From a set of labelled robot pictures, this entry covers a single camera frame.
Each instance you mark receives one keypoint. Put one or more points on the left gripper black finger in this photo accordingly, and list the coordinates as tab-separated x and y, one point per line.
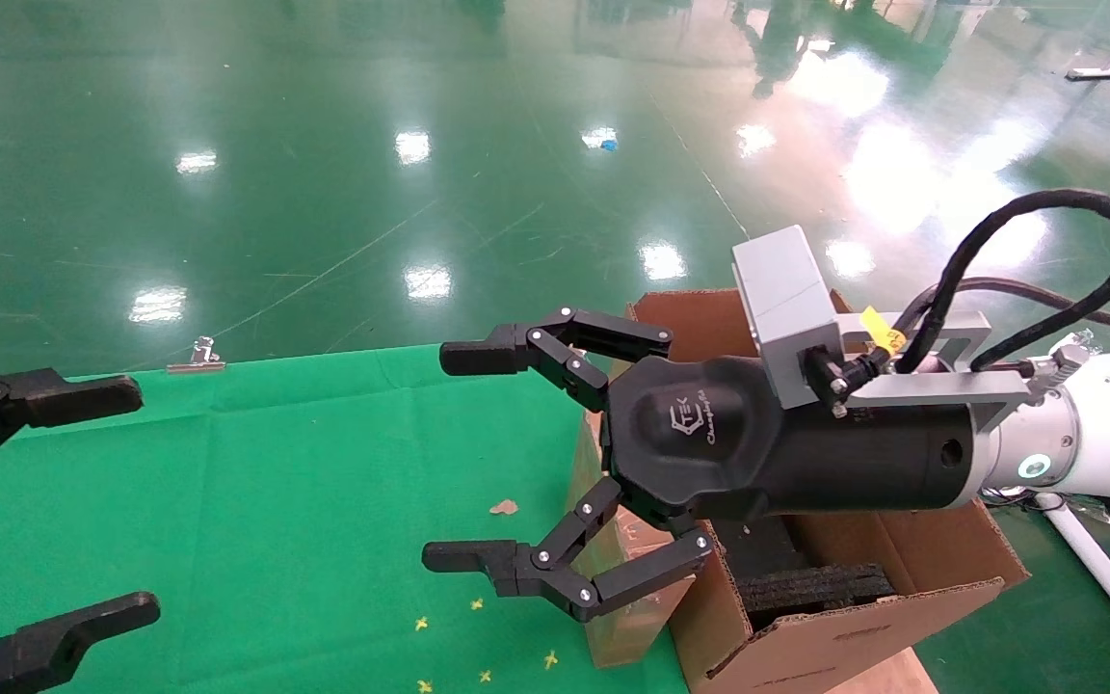
54	636
54	397

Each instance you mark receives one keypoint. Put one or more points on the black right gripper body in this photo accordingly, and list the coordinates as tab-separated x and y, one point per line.
806	463

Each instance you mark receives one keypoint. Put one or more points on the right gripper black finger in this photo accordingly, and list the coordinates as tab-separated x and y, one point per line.
565	357
555	573

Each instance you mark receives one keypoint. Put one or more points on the small brown cardboard scrap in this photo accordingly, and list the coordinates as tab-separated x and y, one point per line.
504	507

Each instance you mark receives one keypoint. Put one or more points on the large open cardboard carton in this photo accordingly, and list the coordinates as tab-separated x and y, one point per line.
854	646

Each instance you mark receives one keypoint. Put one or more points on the flat black foam block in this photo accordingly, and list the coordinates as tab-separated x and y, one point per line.
815	590

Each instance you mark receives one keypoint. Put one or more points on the silver binder clip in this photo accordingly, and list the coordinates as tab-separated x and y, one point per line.
197	357

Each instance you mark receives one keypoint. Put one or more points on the green table cloth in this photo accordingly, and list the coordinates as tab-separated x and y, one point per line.
276	482

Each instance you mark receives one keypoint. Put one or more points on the white metal stand tube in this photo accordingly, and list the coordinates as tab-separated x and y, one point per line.
1095	559

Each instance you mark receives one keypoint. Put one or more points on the silver camera mounting bracket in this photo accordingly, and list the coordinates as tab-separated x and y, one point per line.
931	387

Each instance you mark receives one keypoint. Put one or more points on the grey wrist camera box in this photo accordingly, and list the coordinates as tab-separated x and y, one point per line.
786	308

